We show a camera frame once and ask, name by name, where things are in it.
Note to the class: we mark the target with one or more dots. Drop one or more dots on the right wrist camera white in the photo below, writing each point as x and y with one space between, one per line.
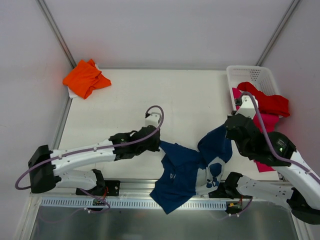
245 106

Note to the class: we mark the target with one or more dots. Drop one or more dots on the orange folded t shirt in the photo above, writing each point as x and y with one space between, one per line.
85 78

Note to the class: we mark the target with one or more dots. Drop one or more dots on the corner metal profile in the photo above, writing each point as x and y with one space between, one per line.
56 31
284 21

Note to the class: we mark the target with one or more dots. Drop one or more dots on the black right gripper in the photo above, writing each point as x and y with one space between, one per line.
231 127

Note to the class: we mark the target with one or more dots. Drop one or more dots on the pink t shirt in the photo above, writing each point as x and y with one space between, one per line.
269 121

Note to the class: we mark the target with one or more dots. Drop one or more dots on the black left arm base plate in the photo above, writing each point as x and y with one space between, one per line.
108 188

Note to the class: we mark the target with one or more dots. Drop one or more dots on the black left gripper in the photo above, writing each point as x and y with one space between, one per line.
154 138

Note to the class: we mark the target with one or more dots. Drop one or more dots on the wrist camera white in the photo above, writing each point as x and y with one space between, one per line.
245 106
153 119

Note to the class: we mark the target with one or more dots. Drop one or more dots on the white plastic basket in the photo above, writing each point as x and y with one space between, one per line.
261 77

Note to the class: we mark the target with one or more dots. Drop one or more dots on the right corner metal profile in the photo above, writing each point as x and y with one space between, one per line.
284 21

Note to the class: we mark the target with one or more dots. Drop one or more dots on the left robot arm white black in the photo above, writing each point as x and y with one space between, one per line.
51 169

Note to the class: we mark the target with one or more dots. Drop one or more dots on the left corner metal profile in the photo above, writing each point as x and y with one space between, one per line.
56 31

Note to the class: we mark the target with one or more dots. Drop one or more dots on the blue printed t shirt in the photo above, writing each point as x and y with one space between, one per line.
189 172

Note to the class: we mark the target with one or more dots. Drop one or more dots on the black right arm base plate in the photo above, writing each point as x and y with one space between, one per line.
225 191

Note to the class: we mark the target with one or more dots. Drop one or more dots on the red t shirt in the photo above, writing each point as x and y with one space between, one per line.
267 104

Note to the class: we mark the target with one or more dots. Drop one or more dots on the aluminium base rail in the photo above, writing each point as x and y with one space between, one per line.
129 189

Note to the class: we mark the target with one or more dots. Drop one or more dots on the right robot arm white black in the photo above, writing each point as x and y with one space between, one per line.
274 149

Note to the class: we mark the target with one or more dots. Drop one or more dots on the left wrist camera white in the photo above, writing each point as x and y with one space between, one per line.
153 119

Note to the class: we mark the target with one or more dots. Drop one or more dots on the white slotted cable duct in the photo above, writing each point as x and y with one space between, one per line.
116 203

